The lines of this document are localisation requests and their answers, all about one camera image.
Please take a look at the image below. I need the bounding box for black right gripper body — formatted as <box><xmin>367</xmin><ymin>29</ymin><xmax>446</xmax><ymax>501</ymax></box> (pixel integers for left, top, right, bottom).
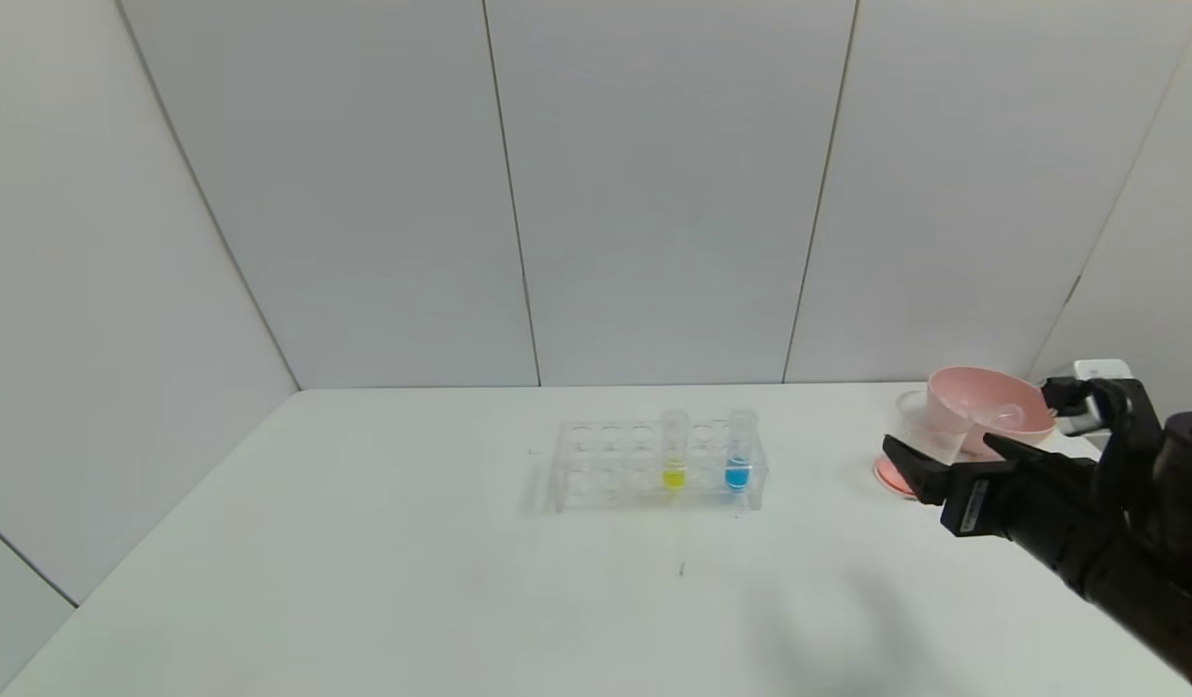
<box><xmin>939</xmin><ymin>457</ymin><xmax>1105</xmax><ymax>590</ymax></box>

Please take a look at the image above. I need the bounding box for blue pigment test tube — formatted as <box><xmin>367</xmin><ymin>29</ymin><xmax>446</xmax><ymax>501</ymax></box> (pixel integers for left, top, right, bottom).
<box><xmin>726</xmin><ymin>409</ymin><xmax>757</xmax><ymax>492</ymax></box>

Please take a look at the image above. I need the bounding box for yellow pigment test tube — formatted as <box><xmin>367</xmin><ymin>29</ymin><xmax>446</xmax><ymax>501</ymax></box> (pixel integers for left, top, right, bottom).
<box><xmin>660</xmin><ymin>409</ymin><xmax>690</xmax><ymax>492</ymax></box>

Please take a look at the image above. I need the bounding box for clear acrylic test tube rack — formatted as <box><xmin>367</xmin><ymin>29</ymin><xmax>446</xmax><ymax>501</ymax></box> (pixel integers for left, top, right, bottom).
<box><xmin>547</xmin><ymin>411</ymin><xmax>769</xmax><ymax>514</ymax></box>

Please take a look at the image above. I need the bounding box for clear plastic beaker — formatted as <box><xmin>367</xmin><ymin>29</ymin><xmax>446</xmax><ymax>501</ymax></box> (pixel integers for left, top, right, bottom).
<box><xmin>871</xmin><ymin>389</ymin><xmax>972</xmax><ymax>500</ymax></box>

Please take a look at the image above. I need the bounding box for pink bowl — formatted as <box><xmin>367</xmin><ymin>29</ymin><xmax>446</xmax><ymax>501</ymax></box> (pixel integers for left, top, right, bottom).
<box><xmin>925</xmin><ymin>366</ymin><xmax>1059</xmax><ymax>458</ymax></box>

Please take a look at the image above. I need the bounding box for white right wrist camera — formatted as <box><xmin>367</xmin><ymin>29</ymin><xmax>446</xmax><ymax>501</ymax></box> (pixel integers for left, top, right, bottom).
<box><xmin>1041</xmin><ymin>360</ymin><xmax>1163</xmax><ymax>446</ymax></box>

